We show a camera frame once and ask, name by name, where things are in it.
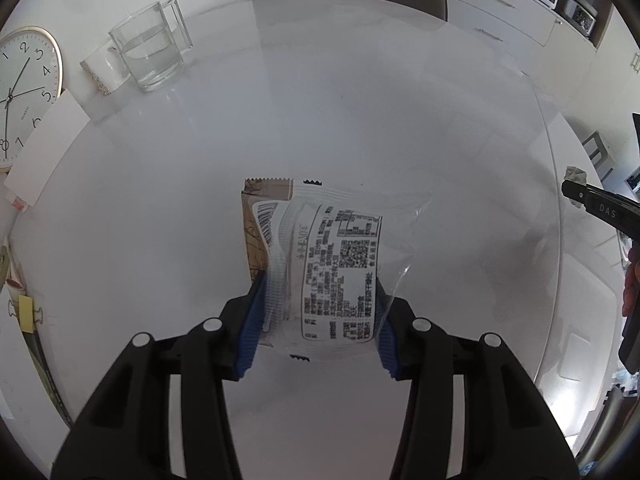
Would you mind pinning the clear printed snack wrapper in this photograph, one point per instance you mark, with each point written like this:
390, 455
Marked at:
340, 270

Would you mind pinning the small white appliance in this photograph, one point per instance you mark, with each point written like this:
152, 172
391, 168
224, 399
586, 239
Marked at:
577, 12

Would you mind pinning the brown patterned wrapper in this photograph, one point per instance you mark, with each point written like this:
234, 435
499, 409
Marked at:
252, 230

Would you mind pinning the person's right hand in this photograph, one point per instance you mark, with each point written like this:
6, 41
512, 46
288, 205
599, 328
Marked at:
632, 285

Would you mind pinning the white cabinet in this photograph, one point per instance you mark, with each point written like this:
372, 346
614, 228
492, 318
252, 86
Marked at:
500, 10

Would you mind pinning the small pink label jar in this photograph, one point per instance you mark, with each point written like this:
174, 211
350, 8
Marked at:
17, 203

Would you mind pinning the grey crumpled paper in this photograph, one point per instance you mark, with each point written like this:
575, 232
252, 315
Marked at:
576, 175

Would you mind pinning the yellow binder clip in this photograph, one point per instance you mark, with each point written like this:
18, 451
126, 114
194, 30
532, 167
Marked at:
27, 312

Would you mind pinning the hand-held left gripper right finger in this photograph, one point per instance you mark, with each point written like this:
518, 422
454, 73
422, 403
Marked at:
387, 350

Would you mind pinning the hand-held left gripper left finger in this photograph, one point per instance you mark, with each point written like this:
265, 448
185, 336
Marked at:
249, 340

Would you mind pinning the white speckled mug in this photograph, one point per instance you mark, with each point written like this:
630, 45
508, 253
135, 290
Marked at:
97, 72

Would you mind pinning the round wall clock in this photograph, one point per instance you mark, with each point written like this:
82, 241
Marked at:
25, 95

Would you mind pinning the white box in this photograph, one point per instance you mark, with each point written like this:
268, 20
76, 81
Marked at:
45, 150

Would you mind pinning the glass mug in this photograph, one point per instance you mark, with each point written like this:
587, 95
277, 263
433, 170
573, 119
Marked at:
150, 55

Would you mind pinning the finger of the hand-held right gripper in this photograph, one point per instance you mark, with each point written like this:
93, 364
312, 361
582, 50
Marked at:
605, 207

